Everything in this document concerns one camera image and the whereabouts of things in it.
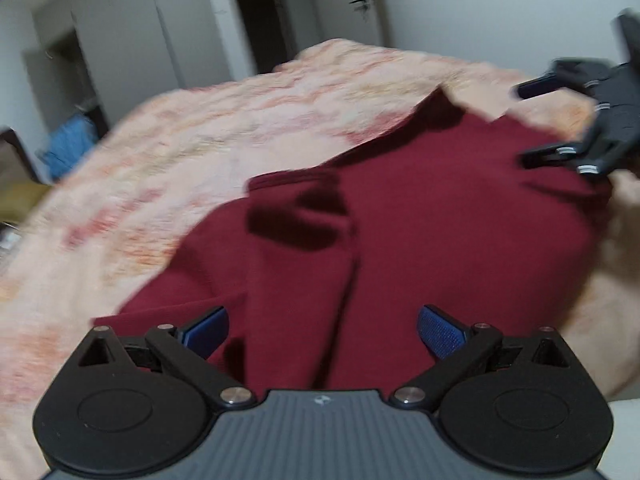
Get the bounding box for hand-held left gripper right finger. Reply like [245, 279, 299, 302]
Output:
[391, 304, 576, 408]

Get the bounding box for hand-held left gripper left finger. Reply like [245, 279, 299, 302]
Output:
[75, 306, 258, 408]

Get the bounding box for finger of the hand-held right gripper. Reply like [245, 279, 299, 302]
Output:
[516, 59, 609, 102]
[521, 141, 614, 177]

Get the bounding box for dark red sweater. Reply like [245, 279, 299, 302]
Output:
[92, 87, 617, 402]

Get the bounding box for blue clothes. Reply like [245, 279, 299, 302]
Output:
[36, 111, 102, 182]

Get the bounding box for bed with floral quilt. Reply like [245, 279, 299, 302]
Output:
[0, 37, 640, 480]

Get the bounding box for olive green pillow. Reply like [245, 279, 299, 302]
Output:
[0, 182, 53, 223]

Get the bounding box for padded wooden headboard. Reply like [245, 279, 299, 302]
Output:
[0, 127, 42, 186]

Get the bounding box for grey wardrobe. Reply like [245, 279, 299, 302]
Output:
[21, 0, 257, 128]

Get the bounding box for dark doorway frame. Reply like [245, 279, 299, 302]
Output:
[227, 0, 303, 78]

